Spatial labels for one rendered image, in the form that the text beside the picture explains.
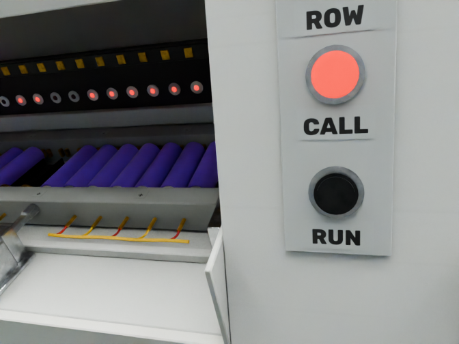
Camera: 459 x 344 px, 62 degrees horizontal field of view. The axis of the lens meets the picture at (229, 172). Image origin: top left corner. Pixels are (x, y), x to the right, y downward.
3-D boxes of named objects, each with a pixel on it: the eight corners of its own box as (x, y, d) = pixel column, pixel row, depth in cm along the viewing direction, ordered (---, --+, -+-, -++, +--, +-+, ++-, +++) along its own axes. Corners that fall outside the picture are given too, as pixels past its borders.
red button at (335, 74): (358, 97, 13) (359, 48, 13) (311, 99, 13) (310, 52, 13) (357, 95, 14) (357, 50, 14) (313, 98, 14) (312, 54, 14)
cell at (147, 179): (185, 160, 33) (158, 206, 27) (165, 160, 33) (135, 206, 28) (180, 141, 32) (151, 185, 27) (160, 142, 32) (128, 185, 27)
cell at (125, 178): (163, 160, 33) (133, 206, 28) (144, 161, 34) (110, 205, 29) (158, 142, 32) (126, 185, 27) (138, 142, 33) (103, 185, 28)
